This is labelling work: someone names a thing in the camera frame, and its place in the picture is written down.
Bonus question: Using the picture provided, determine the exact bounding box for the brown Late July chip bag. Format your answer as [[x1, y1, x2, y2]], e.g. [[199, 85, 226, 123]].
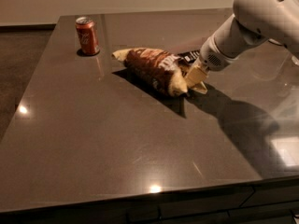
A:
[[112, 48, 190, 97]]

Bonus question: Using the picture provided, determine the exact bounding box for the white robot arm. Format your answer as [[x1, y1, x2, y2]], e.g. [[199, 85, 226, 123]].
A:
[[185, 0, 299, 93]]

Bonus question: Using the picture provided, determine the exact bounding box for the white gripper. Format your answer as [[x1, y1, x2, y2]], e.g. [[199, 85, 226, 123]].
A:
[[184, 35, 238, 94]]

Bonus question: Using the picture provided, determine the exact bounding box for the black rxbar chocolate bar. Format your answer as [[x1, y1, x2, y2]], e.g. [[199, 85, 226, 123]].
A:
[[178, 49, 200, 63]]

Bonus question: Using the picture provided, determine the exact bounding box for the red soda can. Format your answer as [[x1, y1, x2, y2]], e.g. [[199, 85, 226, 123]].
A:
[[76, 16, 100, 56]]

